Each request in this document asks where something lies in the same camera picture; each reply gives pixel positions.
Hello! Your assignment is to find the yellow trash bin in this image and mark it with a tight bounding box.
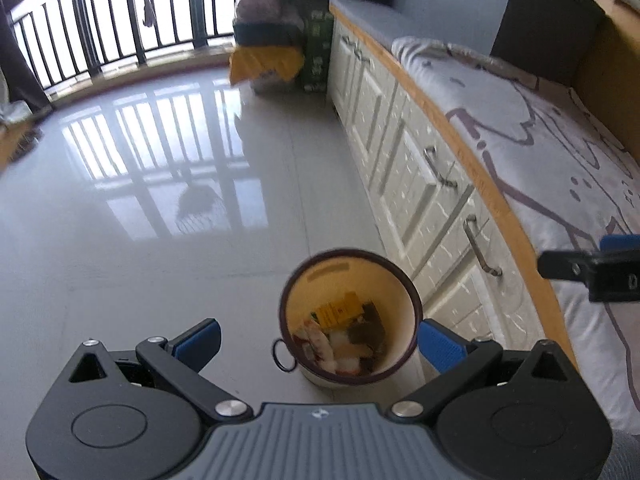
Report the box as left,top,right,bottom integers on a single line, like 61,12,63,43
271,248,423,389

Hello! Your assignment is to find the white drawer cabinet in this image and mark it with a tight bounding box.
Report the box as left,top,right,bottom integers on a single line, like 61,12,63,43
328,0,572,350

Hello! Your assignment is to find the cartoon bear blanket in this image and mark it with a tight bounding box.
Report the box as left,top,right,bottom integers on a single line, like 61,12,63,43
392,37,639,436

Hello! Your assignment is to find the yellow cloth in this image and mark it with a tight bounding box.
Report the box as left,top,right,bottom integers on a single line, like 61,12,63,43
229,46,305,86

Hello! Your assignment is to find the dark blue basket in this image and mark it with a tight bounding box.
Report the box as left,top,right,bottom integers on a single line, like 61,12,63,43
233,22,305,47

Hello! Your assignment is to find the green carton box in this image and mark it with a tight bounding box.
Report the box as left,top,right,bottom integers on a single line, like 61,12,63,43
299,10,334,92

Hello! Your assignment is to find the black balcony railing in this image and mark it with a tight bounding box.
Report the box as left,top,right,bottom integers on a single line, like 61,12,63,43
1,0,236,91

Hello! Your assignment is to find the purple stuffed cushion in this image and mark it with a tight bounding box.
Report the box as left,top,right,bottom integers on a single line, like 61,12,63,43
234,0,286,23

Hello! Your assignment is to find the metal drawer handle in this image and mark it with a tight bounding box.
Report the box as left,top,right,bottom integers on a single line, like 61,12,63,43
462,214,503,278
423,145,458,188

